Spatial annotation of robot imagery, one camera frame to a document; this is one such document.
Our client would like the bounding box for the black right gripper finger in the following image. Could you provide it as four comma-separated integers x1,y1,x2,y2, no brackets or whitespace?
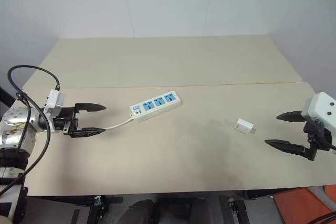
264,138,307,157
276,110,306,124

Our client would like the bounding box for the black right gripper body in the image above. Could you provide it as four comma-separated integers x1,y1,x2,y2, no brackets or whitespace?
303,120,333,162

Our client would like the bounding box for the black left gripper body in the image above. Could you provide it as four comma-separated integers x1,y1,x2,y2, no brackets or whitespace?
52,105,79,138

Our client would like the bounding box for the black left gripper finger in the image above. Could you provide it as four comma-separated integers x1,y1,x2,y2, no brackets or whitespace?
75,102,108,113
70,126,107,139

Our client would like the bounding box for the white plug adapter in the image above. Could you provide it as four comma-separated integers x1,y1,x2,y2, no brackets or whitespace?
234,118,257,135

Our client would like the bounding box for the white blue power strip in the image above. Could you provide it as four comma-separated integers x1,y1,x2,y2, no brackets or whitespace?
129,90,183,124

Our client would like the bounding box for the orange floor mat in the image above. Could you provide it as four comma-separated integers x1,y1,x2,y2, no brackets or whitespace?
272,185,336,224

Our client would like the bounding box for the dark rounded shape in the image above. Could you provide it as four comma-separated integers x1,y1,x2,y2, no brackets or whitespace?
125,198,161,224

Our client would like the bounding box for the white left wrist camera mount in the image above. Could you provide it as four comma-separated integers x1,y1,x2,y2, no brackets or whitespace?
43,89,66,118

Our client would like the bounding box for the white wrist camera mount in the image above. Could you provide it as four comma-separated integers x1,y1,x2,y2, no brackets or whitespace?
301,91,336,131
43,89,66,118

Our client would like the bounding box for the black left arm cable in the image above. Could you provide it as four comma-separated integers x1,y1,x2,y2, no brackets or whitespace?
0,65,61,196

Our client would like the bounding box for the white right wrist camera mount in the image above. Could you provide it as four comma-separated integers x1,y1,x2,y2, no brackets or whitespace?
301,91,336,131

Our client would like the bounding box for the white power strip cord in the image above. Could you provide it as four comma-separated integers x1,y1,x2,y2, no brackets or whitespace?
103,113,135,131

